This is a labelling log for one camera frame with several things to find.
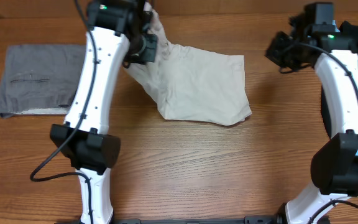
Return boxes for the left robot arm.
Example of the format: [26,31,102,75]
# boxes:
[50,1,157,223]

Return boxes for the beige cotton shorts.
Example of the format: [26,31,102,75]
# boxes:
[126,3,252,126]

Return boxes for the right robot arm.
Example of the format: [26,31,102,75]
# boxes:
[265,2,358,224]

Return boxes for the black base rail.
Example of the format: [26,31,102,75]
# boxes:
[112,216,277,224]

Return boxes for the folded grey shorts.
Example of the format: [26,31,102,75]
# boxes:
[0,44,86,118]

